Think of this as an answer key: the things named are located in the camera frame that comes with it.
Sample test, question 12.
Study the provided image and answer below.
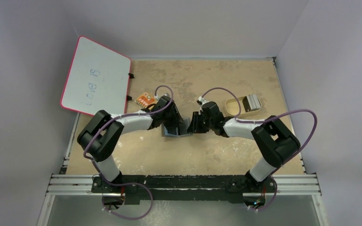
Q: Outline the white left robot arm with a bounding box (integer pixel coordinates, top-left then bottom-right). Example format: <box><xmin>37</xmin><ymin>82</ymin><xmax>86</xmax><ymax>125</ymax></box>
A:
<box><xmin>77</xmin><ymin>96</ymin><xmax>184</xmax><ymax>193</ymax></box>

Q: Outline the orange circuit board card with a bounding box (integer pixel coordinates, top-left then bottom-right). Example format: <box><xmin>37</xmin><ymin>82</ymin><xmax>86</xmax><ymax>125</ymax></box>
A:
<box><xmin>135</xmin><ymin>92</ymin><xmax>157</xmax><ymax>108</ymax></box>

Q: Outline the beige oval tray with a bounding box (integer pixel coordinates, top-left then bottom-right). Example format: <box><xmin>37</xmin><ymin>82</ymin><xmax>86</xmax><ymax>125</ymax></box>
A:
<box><xmin>224</xmin><ymin>96</ymin><xmax>260</xmax><ymax>117</ymax></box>

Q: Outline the pink framed whiteboard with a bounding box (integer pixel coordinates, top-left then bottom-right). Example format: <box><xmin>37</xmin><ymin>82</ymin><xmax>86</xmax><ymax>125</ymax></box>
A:
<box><xmin>60</xmin><ymin>36</ymin><xmax>132</xmax><ymax>115</ymax></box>

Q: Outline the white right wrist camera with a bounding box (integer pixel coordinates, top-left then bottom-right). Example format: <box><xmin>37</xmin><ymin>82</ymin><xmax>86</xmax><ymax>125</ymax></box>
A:
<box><xmin>197</xmin><ymin>96</ymin><xmax>209</xmax><ymax>106</ymax></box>

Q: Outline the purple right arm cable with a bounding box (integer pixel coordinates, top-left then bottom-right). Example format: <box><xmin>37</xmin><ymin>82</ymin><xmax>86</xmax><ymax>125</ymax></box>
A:
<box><xmin>199</xmin><ymin>88</ymin><xmax>318</xmax><ymax>175</ymax></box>

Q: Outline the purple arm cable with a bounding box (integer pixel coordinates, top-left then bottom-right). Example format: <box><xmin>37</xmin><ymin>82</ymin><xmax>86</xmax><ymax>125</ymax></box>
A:
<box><xmin>199</xmin><ymin>88</ymin><xmax>318</xmax><ymax>175</ymax></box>
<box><xmin>83</xmin><ymin>86</ymin><xmax>174</xmax><ymax>188</ymax></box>

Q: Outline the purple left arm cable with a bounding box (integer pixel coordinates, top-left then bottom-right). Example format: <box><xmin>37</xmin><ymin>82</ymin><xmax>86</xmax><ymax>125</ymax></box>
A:
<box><xmin>83</xmin><ymin>86</ymin><xmax>174</xmax><ymax>188</ymax></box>

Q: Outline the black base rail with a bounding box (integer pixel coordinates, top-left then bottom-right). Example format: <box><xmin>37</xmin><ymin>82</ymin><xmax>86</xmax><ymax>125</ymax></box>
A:
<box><xmin>91</xmin><ymin>174</ymin><xmax>276</xmax><ymax>207</ymax></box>

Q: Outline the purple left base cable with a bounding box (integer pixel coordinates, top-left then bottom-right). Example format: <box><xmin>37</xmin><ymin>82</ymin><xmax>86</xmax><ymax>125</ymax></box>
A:
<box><xmin>101</xmin><ymin>183</ymin><xmax>155</xmax><ymax>221</ymax></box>

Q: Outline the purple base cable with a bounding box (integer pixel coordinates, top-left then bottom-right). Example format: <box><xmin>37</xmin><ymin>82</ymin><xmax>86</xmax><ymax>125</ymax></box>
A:
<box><xmin>247</xmin><ymin>176</ymin><xmax>278</xmax><ymax>213</ymax></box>
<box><xmin>101</xmin><ymin>183</ymin><xmax>155</xmax><ymax>221</ymax></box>

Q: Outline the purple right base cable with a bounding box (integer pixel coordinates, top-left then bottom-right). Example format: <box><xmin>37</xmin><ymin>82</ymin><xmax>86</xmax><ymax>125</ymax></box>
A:
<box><xmin>247</xmin><ymin>176</ymin><xmax>278</xmax><ymax>213</ymax></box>

